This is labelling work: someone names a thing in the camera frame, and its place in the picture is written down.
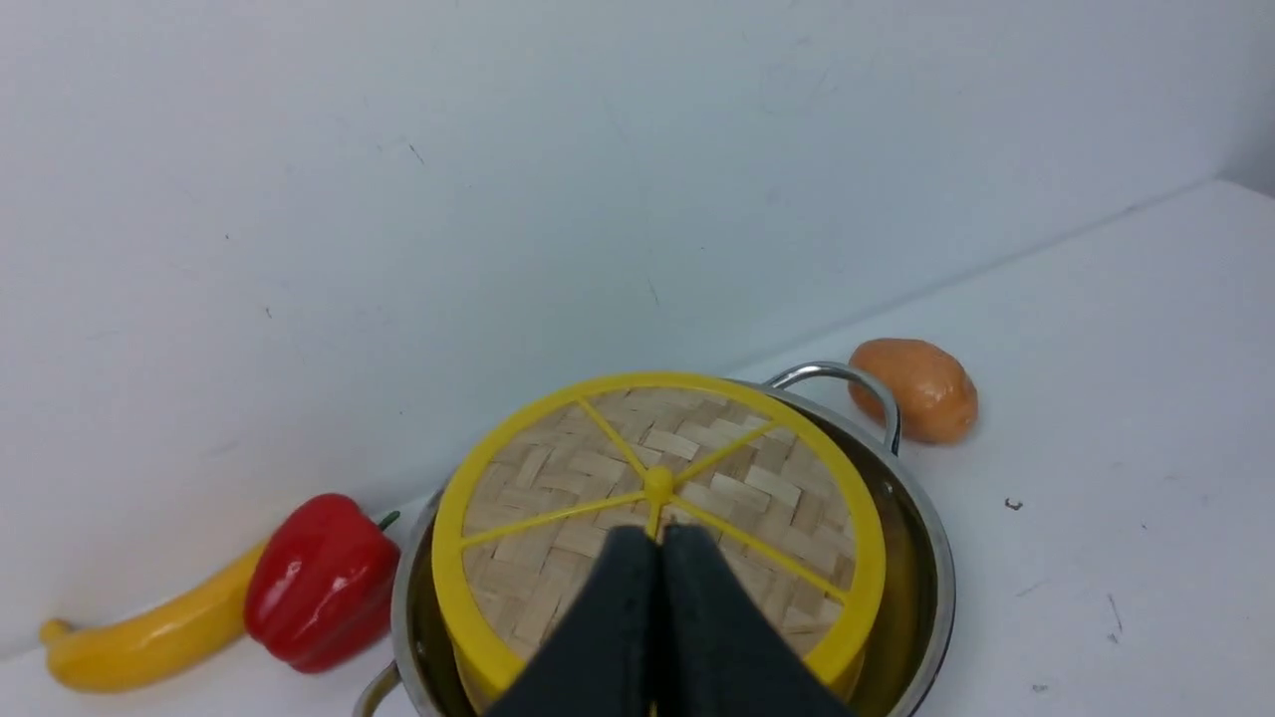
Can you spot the yellow bamboo steamer basket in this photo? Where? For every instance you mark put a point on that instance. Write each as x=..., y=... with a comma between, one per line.
x=481, y=693

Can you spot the stainless steel pot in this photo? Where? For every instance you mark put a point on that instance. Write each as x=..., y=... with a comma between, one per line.
x=913, y=627

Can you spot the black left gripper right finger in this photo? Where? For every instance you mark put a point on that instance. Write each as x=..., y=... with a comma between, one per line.
x=721, y=657

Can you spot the red bell pepper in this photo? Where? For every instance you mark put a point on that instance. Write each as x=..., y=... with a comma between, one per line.
x=321, y=592

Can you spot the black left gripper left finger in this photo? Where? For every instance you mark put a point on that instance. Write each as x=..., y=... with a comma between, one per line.
x=598, y=660

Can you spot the yellow bamboo steamer lid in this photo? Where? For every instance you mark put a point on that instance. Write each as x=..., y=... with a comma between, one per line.
x=524, y=519

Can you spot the yellow banana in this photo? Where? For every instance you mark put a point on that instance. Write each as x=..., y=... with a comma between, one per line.
x=157, y=644

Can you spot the brown potato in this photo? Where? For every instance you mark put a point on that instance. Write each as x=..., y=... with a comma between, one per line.
x=935, y=395

